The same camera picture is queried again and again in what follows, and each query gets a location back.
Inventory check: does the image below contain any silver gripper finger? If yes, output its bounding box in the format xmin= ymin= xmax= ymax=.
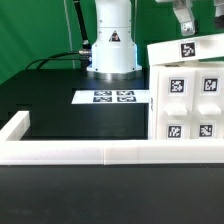
xmin=173 ymin=0 xmax=196 ymax=36
xmin=214 ymin=0 xmax=224 ymax=29

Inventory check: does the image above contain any white cabinet body box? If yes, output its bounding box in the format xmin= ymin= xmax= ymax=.
xmin=148 ymin=62 xmax=224 ymax=140

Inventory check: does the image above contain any white cabinet top block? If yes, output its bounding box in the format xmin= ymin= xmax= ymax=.
xmin=147 ymin=34 xmax=224 ymax=66

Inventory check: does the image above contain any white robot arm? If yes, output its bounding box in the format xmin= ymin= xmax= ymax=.
xmin=87 ymin=0 xmax=224 ymax=80

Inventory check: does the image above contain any black ribbed hose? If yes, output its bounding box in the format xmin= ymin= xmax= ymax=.
xmin=73 ymin=0 xmax=92 ymax=51

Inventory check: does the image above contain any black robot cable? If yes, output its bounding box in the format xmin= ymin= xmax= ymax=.
xmin=25 ymin=50 xmax=93 ymax=71

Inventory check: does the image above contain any white marker base plate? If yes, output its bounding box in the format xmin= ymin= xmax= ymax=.
xmin=72 ymin=90 xmax=150 ymax=104

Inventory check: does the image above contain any white U-shaped fence frame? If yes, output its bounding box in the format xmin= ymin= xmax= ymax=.
xmin=0 ymin=111 xmax=224 ymax=165

